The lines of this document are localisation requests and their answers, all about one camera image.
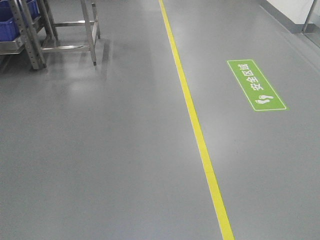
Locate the yellow floor tape line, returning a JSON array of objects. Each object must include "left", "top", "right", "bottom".
[{"left": 159, "top": 0, "right": 235, "bottom": 240}]

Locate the blue bin on rack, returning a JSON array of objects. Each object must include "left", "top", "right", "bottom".
[{"left": 0, "top": 0, "right": 40, "bottom": 42}]

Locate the perforated steel shelving rack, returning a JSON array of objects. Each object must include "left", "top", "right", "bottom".
[{"left": 0, "top": 0, "right": 47, "bottom": 70}]

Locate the steel table leg frame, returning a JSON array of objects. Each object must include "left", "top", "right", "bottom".
[{"left": 37, "top": 0, "right": 101, "bottom": 66}]

